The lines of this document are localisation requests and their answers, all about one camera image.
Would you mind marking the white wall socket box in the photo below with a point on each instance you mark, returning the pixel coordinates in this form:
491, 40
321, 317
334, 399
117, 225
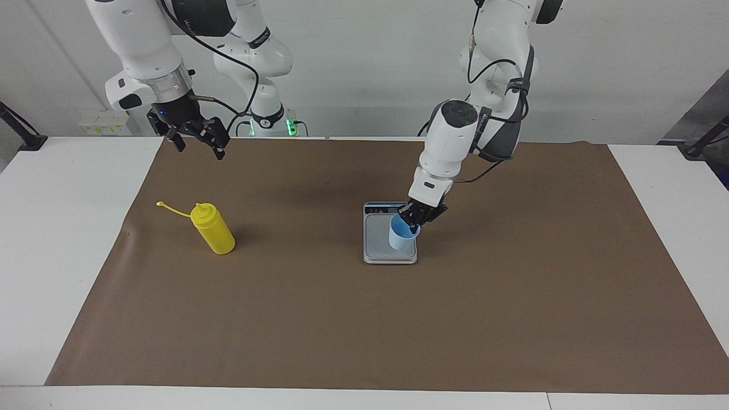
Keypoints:
105, 122

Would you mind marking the brown table mat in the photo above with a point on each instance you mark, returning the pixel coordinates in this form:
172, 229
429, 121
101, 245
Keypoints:
364, 324

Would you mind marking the silver digital kitchen scale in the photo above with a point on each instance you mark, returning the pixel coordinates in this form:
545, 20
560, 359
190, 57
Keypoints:
376, 245

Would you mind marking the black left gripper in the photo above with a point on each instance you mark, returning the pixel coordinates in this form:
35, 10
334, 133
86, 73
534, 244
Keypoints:
424, 212

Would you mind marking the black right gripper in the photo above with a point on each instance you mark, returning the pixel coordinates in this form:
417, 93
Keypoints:
179, 111

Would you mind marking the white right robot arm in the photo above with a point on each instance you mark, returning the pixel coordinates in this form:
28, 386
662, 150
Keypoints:
136, 34

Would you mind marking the light blue plastic cup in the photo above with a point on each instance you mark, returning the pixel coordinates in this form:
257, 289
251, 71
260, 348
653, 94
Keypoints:
400, 239

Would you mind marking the yellow squeeze seasoning bottle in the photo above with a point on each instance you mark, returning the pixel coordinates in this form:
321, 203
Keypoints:
216, 233

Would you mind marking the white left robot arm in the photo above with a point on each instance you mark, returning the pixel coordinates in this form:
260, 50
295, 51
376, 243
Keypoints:
455, 142

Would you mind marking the black clamp stand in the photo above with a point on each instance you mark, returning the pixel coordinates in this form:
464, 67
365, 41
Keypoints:
695, 149
31, 142

